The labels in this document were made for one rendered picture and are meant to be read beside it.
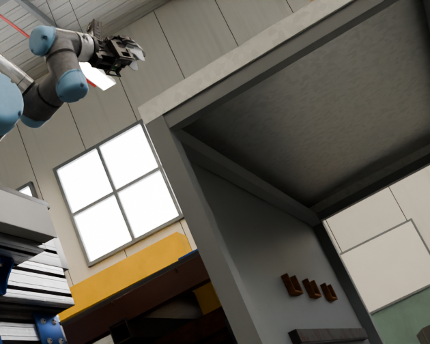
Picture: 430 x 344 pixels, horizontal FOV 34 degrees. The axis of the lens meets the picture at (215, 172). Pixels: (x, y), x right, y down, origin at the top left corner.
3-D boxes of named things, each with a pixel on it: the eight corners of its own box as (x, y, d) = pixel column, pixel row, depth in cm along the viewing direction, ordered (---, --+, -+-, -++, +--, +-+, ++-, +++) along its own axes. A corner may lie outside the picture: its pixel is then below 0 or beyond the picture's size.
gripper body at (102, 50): (122, 78, 190) (87, 73, 181) (108, 55, 193) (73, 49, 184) (137, 58, 186) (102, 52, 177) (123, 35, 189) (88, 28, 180)
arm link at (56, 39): (33, 65, 170) (22, 37, 173) (69, 70, 178) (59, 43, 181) (50, 44, 165) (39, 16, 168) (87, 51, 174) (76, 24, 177)
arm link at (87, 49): (59, 46, 181) (75, 23, 177) (74, 49, 184) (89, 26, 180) (71, 67, 178) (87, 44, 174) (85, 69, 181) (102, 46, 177)
